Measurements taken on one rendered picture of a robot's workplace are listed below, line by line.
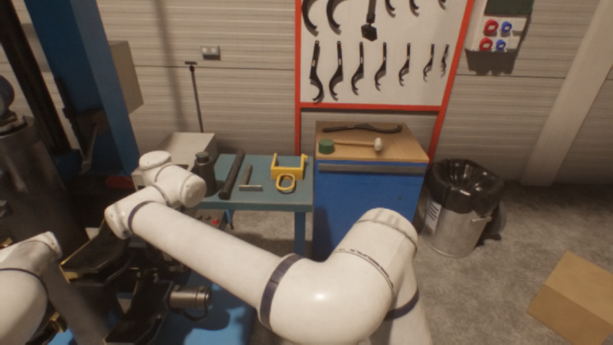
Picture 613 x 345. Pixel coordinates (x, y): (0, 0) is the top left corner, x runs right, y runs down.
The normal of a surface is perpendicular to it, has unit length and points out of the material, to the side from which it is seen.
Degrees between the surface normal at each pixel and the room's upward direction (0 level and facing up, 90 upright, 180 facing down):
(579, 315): 90
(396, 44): 90
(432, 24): 90
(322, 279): 8
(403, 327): 73
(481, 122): 90
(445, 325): 0
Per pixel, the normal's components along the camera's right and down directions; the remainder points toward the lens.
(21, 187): 0.67, 0.38
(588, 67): -0.02, 0.49
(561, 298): -0.79, 0.29
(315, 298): -0.15, -0.59
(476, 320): 0.02, -0.87
